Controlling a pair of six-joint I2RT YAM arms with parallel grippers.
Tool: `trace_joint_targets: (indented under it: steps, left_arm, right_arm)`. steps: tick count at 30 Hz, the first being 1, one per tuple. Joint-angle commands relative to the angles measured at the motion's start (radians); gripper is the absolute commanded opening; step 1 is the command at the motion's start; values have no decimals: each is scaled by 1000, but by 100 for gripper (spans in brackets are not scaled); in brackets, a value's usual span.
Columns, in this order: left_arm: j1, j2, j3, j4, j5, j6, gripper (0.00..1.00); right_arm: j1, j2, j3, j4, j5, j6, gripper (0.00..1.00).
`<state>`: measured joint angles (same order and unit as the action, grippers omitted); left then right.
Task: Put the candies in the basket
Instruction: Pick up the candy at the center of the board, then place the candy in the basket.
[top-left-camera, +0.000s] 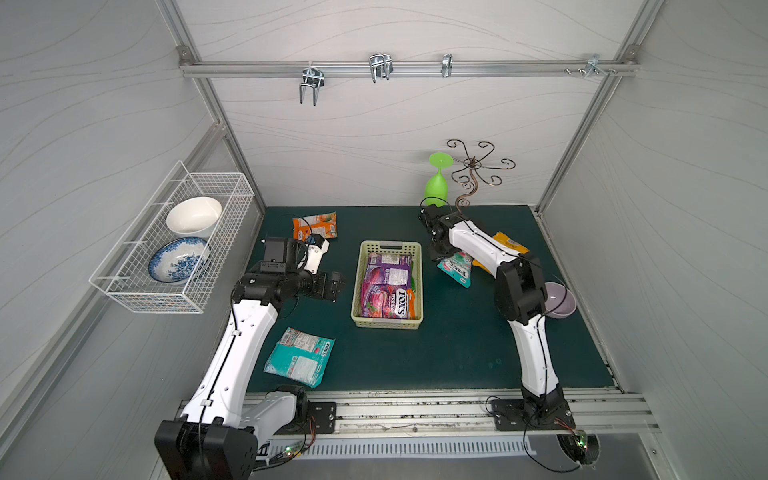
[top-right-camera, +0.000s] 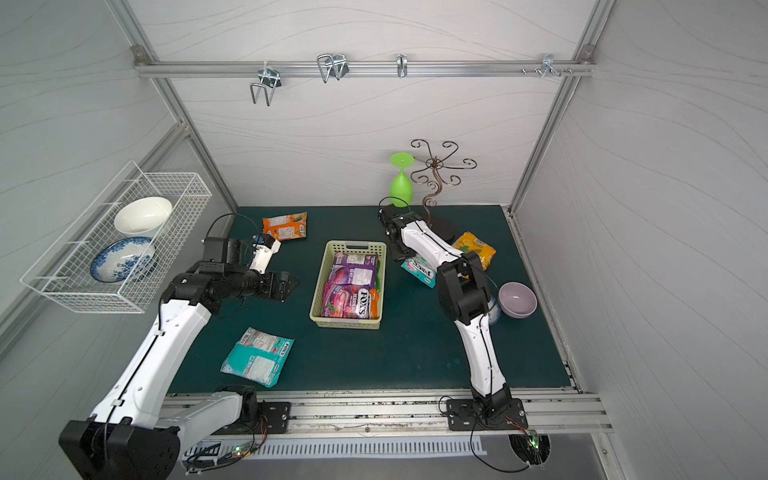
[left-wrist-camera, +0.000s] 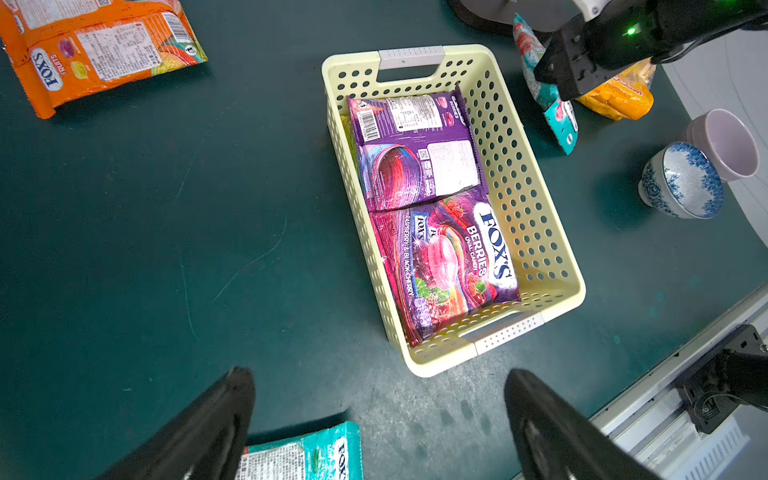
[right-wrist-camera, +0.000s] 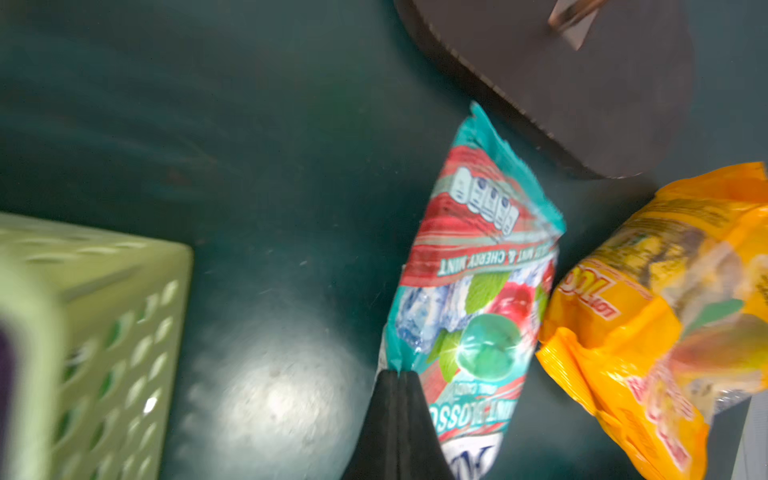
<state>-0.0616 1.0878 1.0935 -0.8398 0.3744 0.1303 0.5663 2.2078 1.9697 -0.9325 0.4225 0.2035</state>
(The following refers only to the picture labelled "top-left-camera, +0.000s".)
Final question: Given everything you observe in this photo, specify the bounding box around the pale green plastic basket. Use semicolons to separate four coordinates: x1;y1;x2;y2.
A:
351;240;424;330

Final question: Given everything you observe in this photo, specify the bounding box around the teal Fox's mint candy bag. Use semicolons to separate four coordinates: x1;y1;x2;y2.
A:
438;251;473;288

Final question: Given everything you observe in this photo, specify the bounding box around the yellow mango candy bag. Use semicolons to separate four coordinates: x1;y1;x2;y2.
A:
472;232;529;272

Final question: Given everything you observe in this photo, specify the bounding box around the purple candy bag back side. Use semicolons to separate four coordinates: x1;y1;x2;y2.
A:
364;252;412;288

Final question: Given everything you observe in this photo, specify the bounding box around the orange Fox's candy bag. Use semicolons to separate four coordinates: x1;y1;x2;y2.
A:
292;212;338;240

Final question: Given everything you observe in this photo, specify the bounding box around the teal candy bag back side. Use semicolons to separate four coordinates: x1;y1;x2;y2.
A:
263;327;335;388

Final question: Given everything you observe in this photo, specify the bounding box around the purple Fox's berries candy bag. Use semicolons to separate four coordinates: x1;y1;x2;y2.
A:
361;285;416;320

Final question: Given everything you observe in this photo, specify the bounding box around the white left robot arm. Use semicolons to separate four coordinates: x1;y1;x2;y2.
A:
154;234;344;479

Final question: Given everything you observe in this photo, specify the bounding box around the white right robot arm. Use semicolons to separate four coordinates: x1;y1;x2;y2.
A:
419;205;576;431

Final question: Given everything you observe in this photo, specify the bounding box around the green plastic wine glass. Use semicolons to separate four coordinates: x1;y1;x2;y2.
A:
421;152;453;207

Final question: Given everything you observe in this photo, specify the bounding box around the dark bronze cup tree stand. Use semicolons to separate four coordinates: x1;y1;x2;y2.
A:
446;138;517;211

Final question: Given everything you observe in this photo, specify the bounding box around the blue patterned plate bowl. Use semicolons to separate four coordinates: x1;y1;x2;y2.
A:
148;237;210;284

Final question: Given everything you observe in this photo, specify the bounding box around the white bowl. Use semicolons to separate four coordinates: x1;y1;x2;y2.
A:
165;196;223;239

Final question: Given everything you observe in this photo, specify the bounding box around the lilac bowl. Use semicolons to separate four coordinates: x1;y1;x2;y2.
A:
544;282;577;319

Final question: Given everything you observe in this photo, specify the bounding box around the metal hook centre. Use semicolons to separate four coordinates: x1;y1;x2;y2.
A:
368;53;394;83

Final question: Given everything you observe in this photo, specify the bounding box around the metal double hook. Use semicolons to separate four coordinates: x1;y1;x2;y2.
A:
299;67;325;106

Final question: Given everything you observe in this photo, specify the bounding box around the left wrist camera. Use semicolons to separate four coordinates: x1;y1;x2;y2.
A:
302;233;329;274

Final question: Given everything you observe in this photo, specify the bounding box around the white wire wall basket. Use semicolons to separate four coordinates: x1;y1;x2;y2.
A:
89;162;253;314

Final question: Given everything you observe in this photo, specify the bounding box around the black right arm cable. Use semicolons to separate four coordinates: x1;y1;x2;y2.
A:
521;263;601;478

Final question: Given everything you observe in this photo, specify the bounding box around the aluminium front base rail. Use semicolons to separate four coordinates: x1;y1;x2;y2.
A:
307;388;661;445

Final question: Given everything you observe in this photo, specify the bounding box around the aluminium top rail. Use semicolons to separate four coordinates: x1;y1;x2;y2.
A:
180;58;640;80

